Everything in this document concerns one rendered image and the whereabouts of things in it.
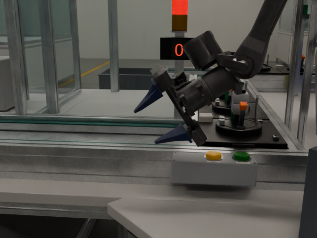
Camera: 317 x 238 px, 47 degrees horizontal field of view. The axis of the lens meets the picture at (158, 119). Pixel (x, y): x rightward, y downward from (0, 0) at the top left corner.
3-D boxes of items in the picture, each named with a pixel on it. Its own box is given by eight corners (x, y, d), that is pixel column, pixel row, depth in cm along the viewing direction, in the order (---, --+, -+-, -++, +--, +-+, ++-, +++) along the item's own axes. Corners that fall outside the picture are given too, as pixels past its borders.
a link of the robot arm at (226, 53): (262, 63, 76) (231, 15, 76) (255, 69, 69) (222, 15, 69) (216, 91, 82) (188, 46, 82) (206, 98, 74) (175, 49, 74)
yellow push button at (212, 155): (221, 164, 91) (222, 156, 91) (205, 163, 91) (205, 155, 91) (221, 157, 95) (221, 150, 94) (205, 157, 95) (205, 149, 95)
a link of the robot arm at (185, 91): (231, 127, 78) (222, 118, 83) (189, 53, 71) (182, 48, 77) (198, 148, 78) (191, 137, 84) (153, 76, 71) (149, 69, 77)
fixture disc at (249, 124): (265, 137, 105) (266, 131, 105) (216, 136, 106) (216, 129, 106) (257, 123, 119) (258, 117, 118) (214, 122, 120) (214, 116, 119)
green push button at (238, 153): (250, 165, 90) (251, 157, 90) (234, 164, 91) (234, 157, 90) (248, 158, 94) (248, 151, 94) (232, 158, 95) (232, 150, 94)
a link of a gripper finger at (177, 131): (193, 143, 78) (186, 132, 83) (184, 130, 76) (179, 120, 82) (165, 160, 78) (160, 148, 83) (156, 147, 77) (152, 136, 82)
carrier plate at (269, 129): (287, 150, 100) (287, 143, 100) (199, 148, 103) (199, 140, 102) (270, 125, 123) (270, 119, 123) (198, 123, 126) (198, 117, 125)
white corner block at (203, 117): (212, 128, 121) (212, 116, 120) (198, 127, 121) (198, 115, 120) (212, 124, 125) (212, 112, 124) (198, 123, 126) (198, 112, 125)
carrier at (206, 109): (269, 124, 125) (272, 88, 121) (198, 122, 127) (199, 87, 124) (257, 107, 148) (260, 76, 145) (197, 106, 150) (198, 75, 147)
